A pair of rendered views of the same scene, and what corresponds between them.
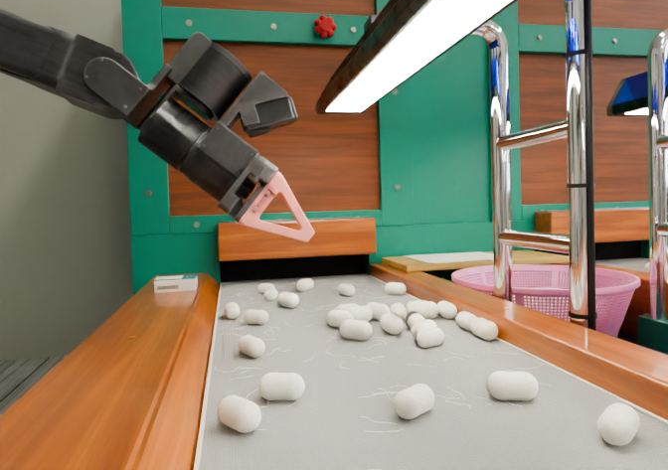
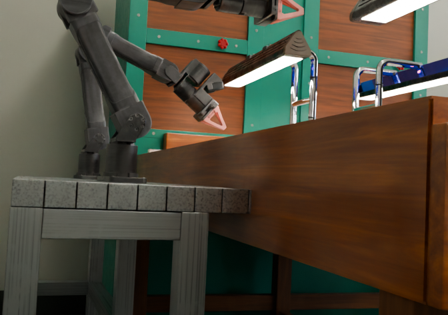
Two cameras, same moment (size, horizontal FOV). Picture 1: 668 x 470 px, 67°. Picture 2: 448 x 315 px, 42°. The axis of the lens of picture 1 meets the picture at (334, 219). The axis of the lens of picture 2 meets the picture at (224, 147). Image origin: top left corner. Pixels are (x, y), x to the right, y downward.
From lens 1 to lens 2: 136 cm
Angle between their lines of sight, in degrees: 8
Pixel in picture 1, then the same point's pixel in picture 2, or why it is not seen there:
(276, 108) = (218, 84)
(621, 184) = not seen: hidden behind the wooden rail
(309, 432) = not seen: hidden behind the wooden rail
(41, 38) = (153, 58)
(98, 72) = (169, 69)
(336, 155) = (223, 106)
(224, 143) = (202, 94)
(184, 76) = (191, 72)
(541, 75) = (329, 75)
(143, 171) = not seen: hidden behind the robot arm
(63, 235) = (31, 145)
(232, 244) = (173, 143)
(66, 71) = (159, 68)
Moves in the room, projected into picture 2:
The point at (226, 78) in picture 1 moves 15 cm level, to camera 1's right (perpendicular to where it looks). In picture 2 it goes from (203, 74) to (250, 76)
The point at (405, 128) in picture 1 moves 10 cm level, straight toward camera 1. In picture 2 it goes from (258, 96) to (258, 92)
